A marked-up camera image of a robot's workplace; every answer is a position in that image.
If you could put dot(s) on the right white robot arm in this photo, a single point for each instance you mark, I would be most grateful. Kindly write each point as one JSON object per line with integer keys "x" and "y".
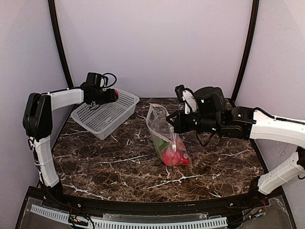
{"x": 205, "y": 110}

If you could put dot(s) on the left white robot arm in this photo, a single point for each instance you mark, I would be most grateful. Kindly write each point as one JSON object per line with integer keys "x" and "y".
{"x": 38, "y": 123}

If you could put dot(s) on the white perforated plastic basket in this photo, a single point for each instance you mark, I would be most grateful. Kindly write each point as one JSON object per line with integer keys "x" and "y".
{"x": 102, "y": 120}

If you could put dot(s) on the left black frame post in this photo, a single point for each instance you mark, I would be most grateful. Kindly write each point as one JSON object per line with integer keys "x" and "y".
{"x": 58, "y": 41}

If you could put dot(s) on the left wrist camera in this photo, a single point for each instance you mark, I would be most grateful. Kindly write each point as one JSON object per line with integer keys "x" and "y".
{"x": 105, "y": 78}

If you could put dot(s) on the red orange toy mango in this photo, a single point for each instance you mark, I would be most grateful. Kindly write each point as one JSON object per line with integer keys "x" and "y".
{"x": 180, "y": 145}

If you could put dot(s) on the green toy cucumber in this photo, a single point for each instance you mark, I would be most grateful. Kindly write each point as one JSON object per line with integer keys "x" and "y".
{"x": 160, "y": 144}

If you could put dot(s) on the red toy orange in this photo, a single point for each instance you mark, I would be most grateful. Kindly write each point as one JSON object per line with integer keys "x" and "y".
{"x": 116, "y": 94}

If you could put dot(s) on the white slotted cable duct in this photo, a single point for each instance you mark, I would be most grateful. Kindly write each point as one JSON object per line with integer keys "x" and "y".
{"x": 116, "y": 221}

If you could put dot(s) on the right black frame post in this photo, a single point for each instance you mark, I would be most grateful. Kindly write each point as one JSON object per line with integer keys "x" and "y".
{"x": 247, "y": 49}

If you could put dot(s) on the red toy apple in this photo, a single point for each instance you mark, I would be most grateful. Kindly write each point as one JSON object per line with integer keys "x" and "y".
{"x": 176, "y": 158}

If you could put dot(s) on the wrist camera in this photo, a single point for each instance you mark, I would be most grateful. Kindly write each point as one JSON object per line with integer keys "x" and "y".
{"x": 105, "y": 78}
{"x": 186, "y": 96}

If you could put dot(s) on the black frame post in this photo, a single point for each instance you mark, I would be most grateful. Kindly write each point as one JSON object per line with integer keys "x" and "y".
{"x": 58, "y": 41}
{"x": 247, "y": 49}

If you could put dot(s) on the clear dotted zip top bag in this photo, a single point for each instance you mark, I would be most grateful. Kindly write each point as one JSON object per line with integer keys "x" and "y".
{"x": 158, "y": 126}

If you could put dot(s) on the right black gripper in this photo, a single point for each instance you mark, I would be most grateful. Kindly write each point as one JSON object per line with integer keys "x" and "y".
{"x": 182, "y": 122}

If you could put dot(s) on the black front frame rail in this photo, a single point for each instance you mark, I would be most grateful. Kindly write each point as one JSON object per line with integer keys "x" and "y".
{"x": 221, "y": 206}

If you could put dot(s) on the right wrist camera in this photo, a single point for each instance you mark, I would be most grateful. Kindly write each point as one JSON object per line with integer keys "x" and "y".
{"x": 186, "y": 96}

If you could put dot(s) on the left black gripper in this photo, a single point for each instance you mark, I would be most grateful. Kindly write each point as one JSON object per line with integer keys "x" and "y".
{"x": 110, "y": 96}

